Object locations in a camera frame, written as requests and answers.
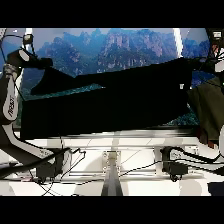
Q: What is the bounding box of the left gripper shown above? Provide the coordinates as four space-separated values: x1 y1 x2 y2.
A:
36 57 55 70

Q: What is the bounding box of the black garment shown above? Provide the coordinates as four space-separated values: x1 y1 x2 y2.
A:
19 57 202 142

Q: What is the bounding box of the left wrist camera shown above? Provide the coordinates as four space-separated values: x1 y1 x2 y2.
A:
21 33 36 52

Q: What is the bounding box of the black cable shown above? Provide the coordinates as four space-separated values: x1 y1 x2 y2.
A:
118 159 163 178
27 133 87 197

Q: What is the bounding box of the silver frame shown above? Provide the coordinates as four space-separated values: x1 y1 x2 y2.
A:
0 127 224 197

